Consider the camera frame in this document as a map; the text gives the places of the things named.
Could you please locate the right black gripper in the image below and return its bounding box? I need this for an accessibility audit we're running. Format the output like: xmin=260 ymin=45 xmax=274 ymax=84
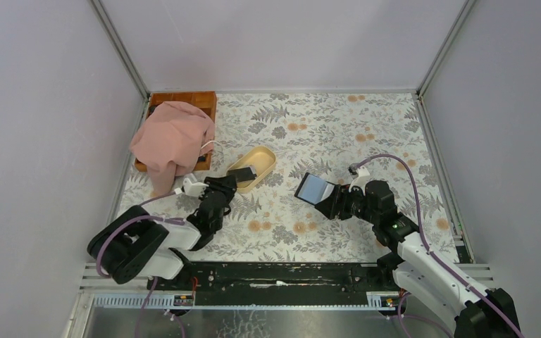
xmin=313 ymin=182 xmax=378 ymax=225

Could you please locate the grey striped credit card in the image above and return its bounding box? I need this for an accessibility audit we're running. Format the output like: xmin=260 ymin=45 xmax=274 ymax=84
xmin=232 ymin=164 xmax=259 ymax=183

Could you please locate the black card holder wallet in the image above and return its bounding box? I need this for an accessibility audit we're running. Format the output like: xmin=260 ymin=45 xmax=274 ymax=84
xmin=294 ymin=173 xmax=338 ymax=206

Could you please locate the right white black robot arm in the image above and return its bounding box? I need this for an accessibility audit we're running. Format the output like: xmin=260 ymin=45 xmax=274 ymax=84
xmin=297 ymin=177 xmax=522 ymax=337

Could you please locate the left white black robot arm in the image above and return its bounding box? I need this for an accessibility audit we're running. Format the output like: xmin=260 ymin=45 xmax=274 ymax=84
xmin=87 ymin=165 xmax=258 ymax=289

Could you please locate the beige oval tray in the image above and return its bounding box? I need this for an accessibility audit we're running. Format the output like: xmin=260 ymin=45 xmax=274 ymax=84
xmin=227 ymin=146 xmax=277 ymax=194

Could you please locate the wooden compartment box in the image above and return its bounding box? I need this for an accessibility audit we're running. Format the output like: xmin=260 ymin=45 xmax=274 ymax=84
xmin=134 ymin=91 xmax=217 ymax=173

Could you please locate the pink cloth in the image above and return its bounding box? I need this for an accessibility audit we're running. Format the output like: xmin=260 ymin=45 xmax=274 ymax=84
xmin=130 ymin=101 xmax=216 ymax=196

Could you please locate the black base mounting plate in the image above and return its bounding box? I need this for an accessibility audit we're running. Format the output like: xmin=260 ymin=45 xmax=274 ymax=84
xmin=147 ymin=261 xmax=401 ymax=299

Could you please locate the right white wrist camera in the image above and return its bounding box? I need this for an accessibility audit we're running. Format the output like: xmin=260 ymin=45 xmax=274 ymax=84
xmin=348 ymin=165 xmax=371 ymax=194

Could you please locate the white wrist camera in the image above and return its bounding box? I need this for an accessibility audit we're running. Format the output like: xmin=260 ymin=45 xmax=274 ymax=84
xmin=348 ymin=165 xmax=371 ymax=194
xmin=173 ymin=173 xmax=209 ymax=198

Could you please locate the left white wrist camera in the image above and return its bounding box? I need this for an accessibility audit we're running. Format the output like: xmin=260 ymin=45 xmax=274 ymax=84
xmin=173 ymin=173 xmax=209 ymax=198

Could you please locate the aluminium front rail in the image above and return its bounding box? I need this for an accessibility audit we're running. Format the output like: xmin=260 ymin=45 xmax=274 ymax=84
xmin=93 ymin=292 xmax=398 ymax=313

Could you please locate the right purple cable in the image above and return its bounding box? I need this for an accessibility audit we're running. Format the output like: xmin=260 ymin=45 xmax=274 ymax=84
xmin=349 ymin=154 xmax=528 ymax=338

